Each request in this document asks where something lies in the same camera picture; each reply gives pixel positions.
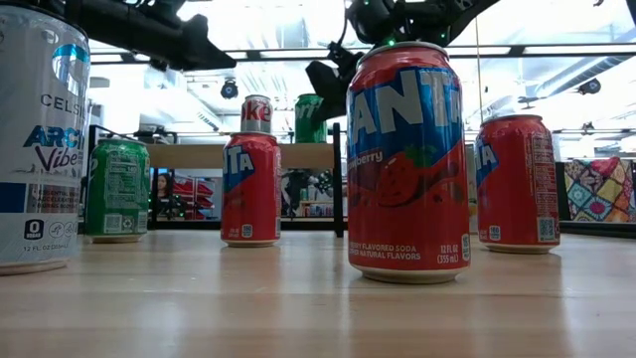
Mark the green Sprite can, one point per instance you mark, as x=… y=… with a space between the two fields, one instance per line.
x=117 y=194
x=308 y=126

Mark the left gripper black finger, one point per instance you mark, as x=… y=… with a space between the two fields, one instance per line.
x=206 y=50

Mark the wooden shelf black metal frame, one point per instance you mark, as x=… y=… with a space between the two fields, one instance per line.
x=199 y=156

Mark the silver Diet Coke can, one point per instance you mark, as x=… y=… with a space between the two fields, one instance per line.
x=256 y=117

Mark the black ceiling camera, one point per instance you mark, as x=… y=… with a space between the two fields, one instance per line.
x=589 y=87
x=229 y=89

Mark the colourful patchwork quilt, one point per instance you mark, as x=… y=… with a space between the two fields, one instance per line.
x=601 y=191

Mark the shelf with bottles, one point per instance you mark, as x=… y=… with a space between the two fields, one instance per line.
x=313 y=206

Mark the person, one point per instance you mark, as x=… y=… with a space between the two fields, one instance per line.
x=164 y=186

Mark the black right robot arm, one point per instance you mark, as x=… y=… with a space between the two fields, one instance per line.
x=467 y=10

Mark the grey ceiling duct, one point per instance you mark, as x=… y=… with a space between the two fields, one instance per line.
x=596 y=67

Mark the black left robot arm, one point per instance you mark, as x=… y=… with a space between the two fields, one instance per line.
x=114 y=20

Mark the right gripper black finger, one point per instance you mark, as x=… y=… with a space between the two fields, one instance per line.
x=345 y=79
x=318 y=77

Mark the red Fanta strawberry can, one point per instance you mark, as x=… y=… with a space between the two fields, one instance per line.
x=407 y=199
x=517 y=189
x=251 y=199

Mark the white Celsius Arctic Vibe can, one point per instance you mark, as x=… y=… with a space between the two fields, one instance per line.
x=40 y=149

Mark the black aluminium table frame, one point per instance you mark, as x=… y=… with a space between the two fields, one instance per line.
x=596 y=229

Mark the black overhead crossbar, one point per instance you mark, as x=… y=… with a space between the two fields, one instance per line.
x=298 y=53

